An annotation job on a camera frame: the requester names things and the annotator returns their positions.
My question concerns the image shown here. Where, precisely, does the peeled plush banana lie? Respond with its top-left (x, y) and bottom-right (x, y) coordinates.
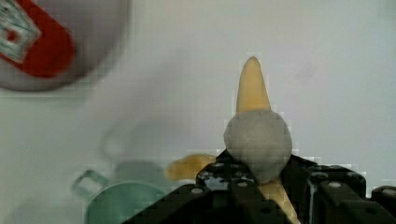
top-left (164, 55), bottom-right (302, 224)

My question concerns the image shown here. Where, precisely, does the teal measuring cup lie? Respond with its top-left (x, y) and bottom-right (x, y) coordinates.
top-left (72, 161), bottom-right (169, 224)

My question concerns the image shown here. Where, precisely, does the grey round plate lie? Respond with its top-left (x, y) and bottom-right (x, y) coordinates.
top-left (1, 0), bottom-right (130, 92)

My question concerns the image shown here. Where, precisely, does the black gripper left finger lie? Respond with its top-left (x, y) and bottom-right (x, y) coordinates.
top-left (122, 151), bottom-right (293, 224)

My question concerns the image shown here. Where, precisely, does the red plush ketchup bottle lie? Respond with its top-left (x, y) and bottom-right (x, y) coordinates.
top-left (0, 0), bottom-right (76, 78)

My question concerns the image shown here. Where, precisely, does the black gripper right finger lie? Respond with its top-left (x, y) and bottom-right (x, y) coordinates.
top-left (281, 156), bottom-right (396, 224)

